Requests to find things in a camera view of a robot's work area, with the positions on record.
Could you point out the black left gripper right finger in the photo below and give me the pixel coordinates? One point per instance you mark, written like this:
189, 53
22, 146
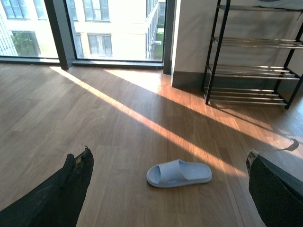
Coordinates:
277, 195

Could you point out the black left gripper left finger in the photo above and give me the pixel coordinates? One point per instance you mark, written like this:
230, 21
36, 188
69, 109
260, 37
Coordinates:
57, 201

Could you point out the light blue slide sandal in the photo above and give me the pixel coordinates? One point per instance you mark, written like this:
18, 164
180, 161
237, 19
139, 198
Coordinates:
178, 173

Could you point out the grey sneaker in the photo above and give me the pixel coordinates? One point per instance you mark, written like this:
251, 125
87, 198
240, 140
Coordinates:
282, 4

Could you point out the black metal shoe rack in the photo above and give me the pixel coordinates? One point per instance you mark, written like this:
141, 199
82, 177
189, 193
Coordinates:
287, 82

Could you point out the dark window frame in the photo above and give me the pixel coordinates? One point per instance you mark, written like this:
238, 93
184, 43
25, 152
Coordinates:
127, 34

